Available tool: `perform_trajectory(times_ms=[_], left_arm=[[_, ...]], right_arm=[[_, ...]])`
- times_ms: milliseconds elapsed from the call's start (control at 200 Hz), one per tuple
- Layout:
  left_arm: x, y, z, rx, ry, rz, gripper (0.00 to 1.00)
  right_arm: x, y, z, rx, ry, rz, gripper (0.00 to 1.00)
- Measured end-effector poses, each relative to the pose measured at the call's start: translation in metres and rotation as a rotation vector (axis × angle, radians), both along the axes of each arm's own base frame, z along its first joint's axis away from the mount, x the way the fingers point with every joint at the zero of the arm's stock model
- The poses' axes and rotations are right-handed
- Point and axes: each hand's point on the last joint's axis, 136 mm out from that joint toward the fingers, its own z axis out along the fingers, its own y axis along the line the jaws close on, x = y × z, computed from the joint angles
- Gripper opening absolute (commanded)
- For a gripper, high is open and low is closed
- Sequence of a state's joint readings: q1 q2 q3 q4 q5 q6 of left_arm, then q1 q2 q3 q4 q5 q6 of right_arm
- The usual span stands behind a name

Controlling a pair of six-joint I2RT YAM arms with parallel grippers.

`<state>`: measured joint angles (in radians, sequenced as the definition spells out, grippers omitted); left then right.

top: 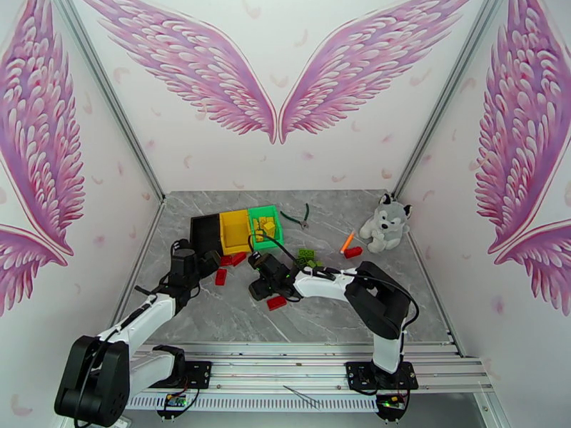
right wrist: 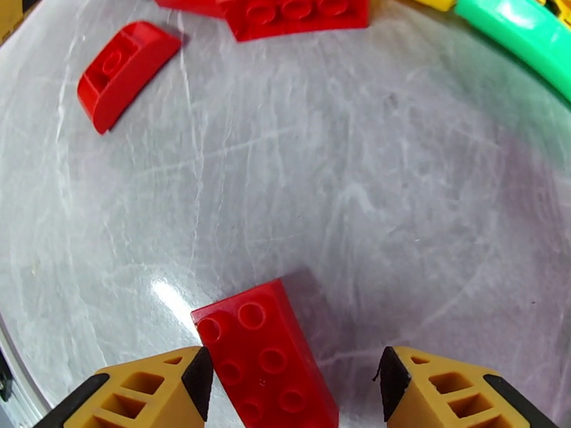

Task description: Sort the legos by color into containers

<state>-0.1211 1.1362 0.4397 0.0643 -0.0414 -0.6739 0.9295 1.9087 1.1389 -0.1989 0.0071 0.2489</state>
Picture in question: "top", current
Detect small circuit board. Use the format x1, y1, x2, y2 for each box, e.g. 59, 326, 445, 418
156, 392, 197, 419
376, 394, 409, 417

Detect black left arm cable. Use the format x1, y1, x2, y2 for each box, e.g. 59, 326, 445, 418
73, 284, 179, 423

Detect green plastic bin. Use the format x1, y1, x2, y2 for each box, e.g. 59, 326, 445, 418
246, 204, 285, 250

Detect green handled pliers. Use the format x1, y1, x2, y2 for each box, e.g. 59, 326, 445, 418
280, 203, 312, 230

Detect black plastic bin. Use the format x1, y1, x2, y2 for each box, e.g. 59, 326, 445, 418
189, 213, 224, 263

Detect aluminium frame post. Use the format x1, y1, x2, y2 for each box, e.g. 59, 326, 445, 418
392, 0, 510, 200
51, 0, 166, 205

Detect white slotted cable duct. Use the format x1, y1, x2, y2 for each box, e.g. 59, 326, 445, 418
126, 393, 380, 413

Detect yellow plastic bin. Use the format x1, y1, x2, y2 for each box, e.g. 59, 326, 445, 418
218, 209, 253, 256

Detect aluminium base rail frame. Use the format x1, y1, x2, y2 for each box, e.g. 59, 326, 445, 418
126, 342, 496, 394

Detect metal tweezers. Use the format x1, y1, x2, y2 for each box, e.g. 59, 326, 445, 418
283, 384, 321, 410

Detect aluminium table edge rail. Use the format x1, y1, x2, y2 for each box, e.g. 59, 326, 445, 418
108, 201, 167, 332
406, 230, 465, 357

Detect grey white husky plush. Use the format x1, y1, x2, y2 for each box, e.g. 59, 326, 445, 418
358, 193, 413, 255

